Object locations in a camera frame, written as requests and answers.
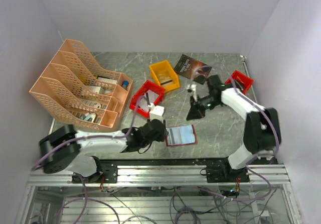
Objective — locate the yellow plastic bin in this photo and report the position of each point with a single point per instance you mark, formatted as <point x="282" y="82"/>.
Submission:
<point x="156" y="68"/>

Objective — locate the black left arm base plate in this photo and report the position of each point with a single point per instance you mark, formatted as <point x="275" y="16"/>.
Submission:
<point x="107" y="172"/>

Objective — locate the red leather card holder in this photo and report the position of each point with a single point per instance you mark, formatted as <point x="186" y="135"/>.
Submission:
<point x="188" y="134"/>

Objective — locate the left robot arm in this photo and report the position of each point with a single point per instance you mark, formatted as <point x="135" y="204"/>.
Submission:
<point x="73" y="150"/>

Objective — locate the grey striped card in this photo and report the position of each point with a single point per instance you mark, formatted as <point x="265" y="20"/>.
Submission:
<point x="174" y="137"/>

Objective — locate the dark booklet three days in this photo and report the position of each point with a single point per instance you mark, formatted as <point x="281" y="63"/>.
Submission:
<point x="192" y="69"/>

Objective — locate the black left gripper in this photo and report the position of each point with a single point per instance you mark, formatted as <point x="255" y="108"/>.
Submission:
<point x="161" y="136"/>

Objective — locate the blue capped bottle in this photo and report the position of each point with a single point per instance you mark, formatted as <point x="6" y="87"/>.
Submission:
<point x="125" y="84"/>

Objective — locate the red plastic bin with cards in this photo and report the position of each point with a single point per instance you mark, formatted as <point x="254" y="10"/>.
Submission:
<point x="148" y="85"/>

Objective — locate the peach plastic desk organizer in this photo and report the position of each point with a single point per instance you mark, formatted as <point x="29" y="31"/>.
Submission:
<point x="75" y="89"/>

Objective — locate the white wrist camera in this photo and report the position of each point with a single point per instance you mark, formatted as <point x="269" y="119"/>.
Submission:
<point x="191" y="87"/>
<point x="156" y="112"/>

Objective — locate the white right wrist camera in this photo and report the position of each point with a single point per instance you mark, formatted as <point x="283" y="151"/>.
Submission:
<point x="191" y="87"/>

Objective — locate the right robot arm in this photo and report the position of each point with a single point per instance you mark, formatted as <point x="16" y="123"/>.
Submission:
<point x="262" y="135"/>

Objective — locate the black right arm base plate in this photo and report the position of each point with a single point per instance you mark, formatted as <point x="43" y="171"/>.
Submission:
<point x="218" y="170"/>

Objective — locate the gold card in yellow bin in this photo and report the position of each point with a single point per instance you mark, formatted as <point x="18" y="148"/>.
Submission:
<point x="164" y="79"/>

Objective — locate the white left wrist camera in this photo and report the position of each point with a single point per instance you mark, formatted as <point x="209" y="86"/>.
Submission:
<point x="156" y="112"/>

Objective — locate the white credit card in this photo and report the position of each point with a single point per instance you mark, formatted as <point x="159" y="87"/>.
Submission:
<point x="151" y="96"/>

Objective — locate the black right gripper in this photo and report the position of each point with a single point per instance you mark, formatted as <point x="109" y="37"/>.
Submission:
<point x="194" y="113"/>

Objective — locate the aluminium mounting rail frame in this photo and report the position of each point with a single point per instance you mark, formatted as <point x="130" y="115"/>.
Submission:
<point x="166" y="175"/>

